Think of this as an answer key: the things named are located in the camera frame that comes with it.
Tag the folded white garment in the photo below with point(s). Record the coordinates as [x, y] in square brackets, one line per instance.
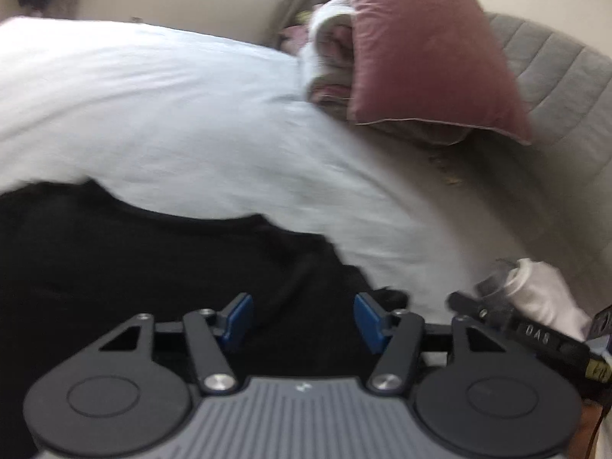
[538, 290]

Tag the grey quilted headboard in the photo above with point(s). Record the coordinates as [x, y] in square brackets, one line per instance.
[556, 192]

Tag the black garment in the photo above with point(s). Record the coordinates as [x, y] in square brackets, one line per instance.
[94, 357]

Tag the pink velvet pillow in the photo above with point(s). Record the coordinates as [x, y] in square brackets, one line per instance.
[432, 70]

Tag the folded white pink quilt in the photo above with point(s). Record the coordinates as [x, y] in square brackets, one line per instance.
[323, 42]

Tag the grey bed sheet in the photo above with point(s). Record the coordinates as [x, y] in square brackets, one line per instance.
[207, 128]

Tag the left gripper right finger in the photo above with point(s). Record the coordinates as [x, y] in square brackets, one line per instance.
[377, 326]

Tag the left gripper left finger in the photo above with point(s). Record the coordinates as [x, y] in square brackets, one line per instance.
[225, 329]

